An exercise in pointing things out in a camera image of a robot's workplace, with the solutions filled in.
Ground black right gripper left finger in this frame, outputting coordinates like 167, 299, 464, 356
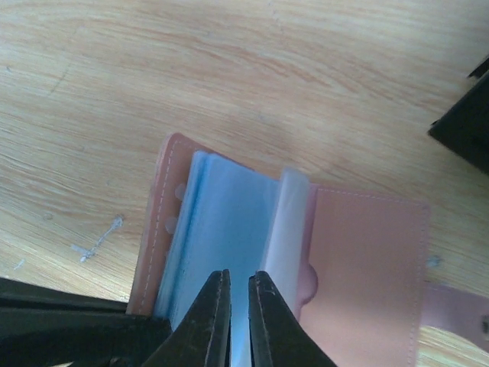
144, 270, 232, 367

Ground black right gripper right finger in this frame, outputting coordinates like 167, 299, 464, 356
248, 271, 335, 367

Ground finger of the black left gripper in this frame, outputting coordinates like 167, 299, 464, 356
1, 278, 171, 366

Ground black card bin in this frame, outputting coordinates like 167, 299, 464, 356
428, 60, 488, 173

